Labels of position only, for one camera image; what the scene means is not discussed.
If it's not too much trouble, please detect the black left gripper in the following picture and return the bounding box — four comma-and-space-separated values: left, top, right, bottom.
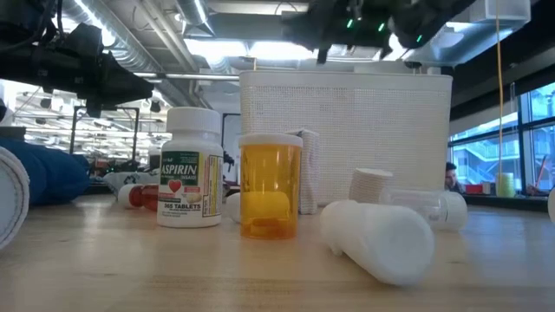
42, 22, 155, 118

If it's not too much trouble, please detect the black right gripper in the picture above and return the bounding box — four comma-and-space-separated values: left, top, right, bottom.
280, 0, 394, 65

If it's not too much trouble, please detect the white mesh plastic basket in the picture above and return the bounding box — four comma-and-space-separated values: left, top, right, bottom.
238, 70, 454, 207

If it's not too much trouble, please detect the white aspirin bottle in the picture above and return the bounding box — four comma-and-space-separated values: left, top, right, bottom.
156, 107, 225, 230

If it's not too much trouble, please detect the red bottle white cap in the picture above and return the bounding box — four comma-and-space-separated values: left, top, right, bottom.
116, 183, 160, 213

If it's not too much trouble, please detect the tall tan bandage roll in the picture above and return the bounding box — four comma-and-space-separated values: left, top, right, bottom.
284, 127, 323, 216

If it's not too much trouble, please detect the orange vial white cap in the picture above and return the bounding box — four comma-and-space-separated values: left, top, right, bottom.
238, 133, 304, 241

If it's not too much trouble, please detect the white gauze roll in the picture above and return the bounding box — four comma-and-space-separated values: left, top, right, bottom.
225, 192, 243, 224
318, 198, 436, 288

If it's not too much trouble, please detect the white round object edge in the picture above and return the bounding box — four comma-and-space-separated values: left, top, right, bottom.
0, 146, 31, 252

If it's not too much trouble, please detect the clear vial white cap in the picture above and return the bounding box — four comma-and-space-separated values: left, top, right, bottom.
379, 187, 470, 232

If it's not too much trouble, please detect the white ceiling pipe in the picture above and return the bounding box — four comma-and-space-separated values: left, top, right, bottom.
132, 71, 241, 82

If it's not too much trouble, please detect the blue fabric wrap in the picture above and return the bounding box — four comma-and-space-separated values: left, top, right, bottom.
0, 137, 91, 207

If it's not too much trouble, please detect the person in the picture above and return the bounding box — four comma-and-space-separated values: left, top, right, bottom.
444, 161, 467, 195

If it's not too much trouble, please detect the green spool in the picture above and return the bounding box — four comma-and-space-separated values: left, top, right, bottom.
495, 172, 518, 198

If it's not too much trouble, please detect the silver ventilation duct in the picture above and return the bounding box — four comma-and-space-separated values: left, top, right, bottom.
64, 0, 209, 77

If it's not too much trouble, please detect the black background frame stand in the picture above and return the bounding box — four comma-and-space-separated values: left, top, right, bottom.
69, 105, 141, 172

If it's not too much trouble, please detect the hanging yellow cord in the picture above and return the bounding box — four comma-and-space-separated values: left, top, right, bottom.
495, 0, 505, 188

